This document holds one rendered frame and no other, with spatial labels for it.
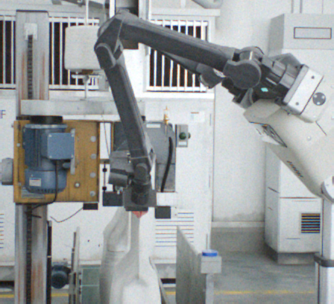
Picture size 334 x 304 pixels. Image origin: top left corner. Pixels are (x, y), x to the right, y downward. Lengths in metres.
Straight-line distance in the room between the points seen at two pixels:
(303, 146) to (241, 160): 4.93
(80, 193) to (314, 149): 1.08
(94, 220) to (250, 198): 1.96
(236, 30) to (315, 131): 3.92
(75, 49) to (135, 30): 0.73
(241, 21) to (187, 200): 1.48
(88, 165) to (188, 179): 2.85
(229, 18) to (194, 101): 0.79
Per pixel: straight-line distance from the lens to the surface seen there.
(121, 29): 2.00
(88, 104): 2.77
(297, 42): 6.58
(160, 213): 2.94
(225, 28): 6.06
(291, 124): 2.15
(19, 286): 3.05
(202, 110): 5.68
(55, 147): 2.63
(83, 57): 2.69
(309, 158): 2.20
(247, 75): 1.97
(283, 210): 6.60
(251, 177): 7.12
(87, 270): 4.64
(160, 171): 2.91
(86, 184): 2.91
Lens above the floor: 1.44
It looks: 3 degrees down
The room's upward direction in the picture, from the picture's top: 1 degrees clockwise
